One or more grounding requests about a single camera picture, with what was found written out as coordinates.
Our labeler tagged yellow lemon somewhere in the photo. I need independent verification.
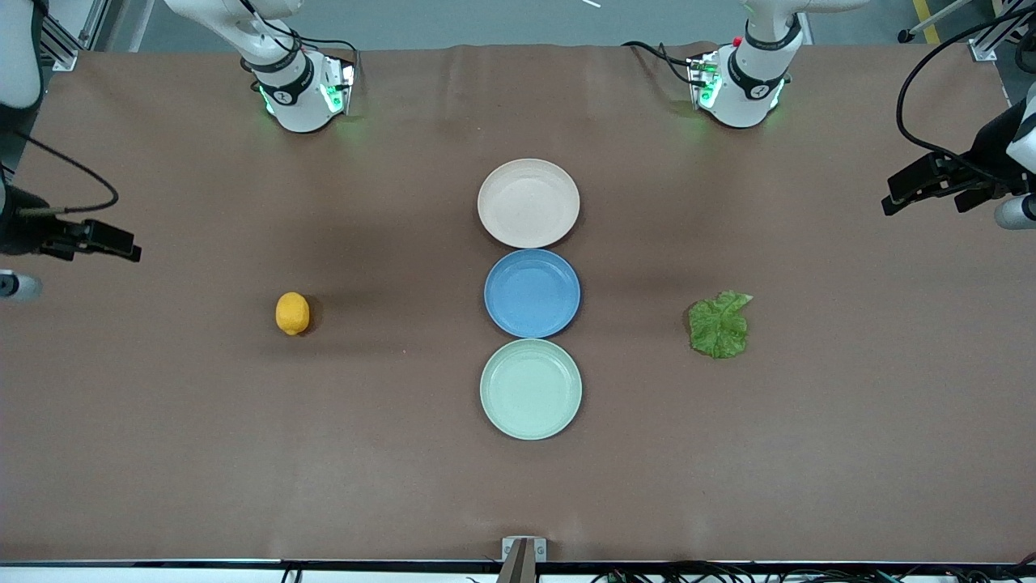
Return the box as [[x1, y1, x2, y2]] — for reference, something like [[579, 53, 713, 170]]
[[275, 291, 312, 337]]

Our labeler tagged green lettuce leaf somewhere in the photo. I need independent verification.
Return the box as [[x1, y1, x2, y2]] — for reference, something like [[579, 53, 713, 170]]
[[687, 290, 754, 360]]

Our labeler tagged wheeled metal stand leg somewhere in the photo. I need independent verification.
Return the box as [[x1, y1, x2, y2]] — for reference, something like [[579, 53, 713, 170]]
[[896, 0, 976, 45]]

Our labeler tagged brown table mat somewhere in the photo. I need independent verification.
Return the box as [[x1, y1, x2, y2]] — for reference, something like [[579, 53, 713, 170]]
[[0, 42, 1036, 564]]

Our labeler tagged beige plate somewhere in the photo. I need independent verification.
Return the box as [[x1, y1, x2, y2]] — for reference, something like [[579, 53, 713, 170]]
[[477, 158, 581, 249]]

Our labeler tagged blue plate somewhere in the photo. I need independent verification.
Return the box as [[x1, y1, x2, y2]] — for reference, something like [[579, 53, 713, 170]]
[[484, 249, 582, 339]]

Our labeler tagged light green plate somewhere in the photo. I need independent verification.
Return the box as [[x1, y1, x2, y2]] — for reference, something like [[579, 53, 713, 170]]
[[479, 338, 584, 441]]

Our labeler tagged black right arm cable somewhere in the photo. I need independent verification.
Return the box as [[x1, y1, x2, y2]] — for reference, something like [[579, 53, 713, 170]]
[[15, 131, 121, 218]]

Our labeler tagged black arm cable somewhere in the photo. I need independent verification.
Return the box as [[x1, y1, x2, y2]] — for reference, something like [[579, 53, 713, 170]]
[[15, 131, 121, 218], [895, 2, 1036, 181]]

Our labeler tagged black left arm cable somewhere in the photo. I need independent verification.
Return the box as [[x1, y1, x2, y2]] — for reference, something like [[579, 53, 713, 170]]
[[895, 2, 1036, 181]]

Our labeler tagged aluminium frame profile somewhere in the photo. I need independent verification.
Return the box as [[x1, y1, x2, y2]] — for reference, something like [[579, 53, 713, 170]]
[[39, 0, 113, 73], [967, 0, 1036, 63]]

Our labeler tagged green lit connector bracket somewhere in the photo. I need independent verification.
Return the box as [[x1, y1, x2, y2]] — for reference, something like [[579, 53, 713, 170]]
[[319, 52, 358, 116], [686, 52, 723, 111]]

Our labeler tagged black base cable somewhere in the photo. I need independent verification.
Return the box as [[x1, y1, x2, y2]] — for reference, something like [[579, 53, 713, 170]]
[[621, 40, 707, 88], [267, 20, 359, 54]]

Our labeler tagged black table edge rail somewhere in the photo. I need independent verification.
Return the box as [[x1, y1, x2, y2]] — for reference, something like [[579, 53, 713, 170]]
[[0, 558, 1036, 568]]

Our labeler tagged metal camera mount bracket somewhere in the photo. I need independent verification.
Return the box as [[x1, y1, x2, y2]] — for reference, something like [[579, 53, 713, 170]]
[[496, 536, 548, 583]]

